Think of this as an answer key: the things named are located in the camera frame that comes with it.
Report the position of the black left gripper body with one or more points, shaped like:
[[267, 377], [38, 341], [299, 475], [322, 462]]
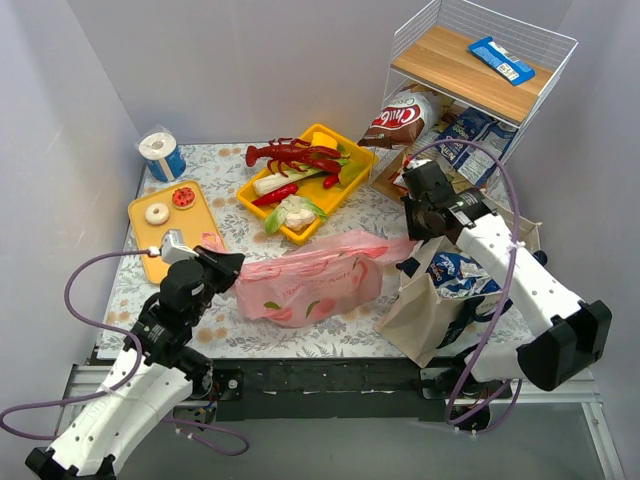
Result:
[[221, 265]]

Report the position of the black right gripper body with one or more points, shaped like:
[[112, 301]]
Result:
[[420, 181]]

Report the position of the blue Doritos chips bag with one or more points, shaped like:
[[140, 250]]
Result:
[[458, 276]]

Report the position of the pink plastic bag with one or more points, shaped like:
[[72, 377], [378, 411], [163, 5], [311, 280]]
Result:
[[330, 276]]

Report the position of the beige canvas tote bag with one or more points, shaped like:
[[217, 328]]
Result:
[[421, 324]]

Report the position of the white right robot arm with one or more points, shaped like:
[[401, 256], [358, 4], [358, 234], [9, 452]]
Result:
[[569, 333]]

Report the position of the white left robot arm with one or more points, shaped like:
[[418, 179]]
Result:
[[155, 370]]

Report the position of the yellow food tray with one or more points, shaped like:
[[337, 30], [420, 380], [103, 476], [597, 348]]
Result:
[[356, 168]]

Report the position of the orange snack bag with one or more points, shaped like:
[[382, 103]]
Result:
[[394, 181]]

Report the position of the white snack packet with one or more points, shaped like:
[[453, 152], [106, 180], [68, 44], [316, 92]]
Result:
[[419, 154]]

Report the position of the blue Kettle chips bag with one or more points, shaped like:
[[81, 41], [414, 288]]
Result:
[[477, 140]]

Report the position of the red strawberry donut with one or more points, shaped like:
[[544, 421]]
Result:
[[183, 198]]

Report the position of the white glazed donut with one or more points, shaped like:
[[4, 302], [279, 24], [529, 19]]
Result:
[[157, 214]]

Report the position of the red toy chili pepper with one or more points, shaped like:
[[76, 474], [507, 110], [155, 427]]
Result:
[[277, 195]]

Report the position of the brown Chula chips bag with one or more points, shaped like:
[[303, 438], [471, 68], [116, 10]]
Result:
[[409, 113]]

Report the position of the toy cauliflower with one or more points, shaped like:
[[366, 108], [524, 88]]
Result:
[[294, 212]]

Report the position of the white toy celery stalk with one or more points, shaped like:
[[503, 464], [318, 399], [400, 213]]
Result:
[[273, 182]]

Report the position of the small red toy pepper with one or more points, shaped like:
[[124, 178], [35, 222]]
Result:
[[331, 181]]

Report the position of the toilet paper roll pack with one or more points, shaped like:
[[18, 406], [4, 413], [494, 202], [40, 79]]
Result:
[[162, 155]]

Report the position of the red toy lobster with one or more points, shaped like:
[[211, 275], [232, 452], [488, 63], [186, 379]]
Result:
[[286, 154]]

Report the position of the small blue snack packet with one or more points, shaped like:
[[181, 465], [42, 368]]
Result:
[[510, 67]]

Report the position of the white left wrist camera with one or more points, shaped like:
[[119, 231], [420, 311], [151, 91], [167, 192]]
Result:
[[172, 248]]

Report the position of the white wire shelf rack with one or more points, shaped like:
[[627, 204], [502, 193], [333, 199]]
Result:
[[431, 48]]

